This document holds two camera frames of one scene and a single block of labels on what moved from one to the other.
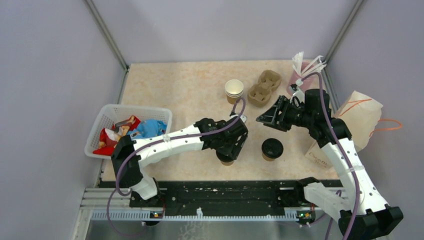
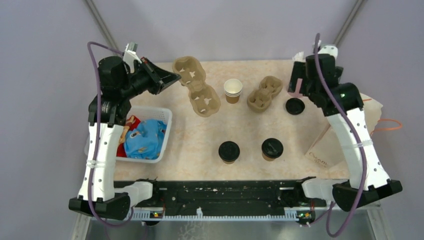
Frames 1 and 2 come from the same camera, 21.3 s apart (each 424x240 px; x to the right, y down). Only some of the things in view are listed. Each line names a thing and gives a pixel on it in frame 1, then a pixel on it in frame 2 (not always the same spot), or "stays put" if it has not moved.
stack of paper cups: x=234 y=89 stays put
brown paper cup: x=227 y=163 stays put
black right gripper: x=282 y=104 → x=299 y=71
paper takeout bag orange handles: x=361 y=115 stays put
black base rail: x=220 y=196 stays put
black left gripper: x=233 y=150 → x=159 y=77
